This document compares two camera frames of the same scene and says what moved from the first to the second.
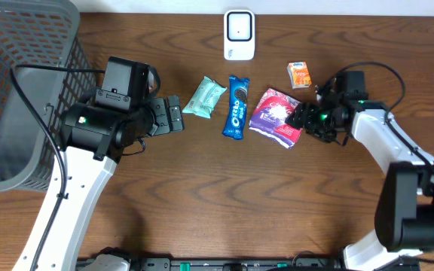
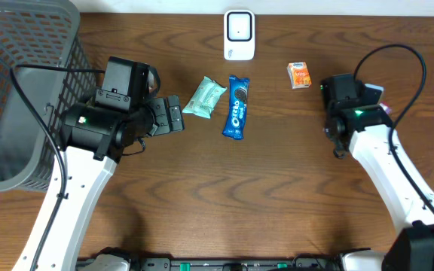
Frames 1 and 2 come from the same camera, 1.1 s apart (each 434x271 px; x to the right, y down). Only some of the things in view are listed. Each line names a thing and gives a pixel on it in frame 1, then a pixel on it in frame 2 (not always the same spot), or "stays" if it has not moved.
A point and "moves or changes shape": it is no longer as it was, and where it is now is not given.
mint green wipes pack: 207,95 stays
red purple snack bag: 269,118 moves or changes shape
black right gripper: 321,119 -> 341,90
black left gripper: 163,116 stays
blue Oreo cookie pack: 239,95 stays
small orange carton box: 299,74 stays
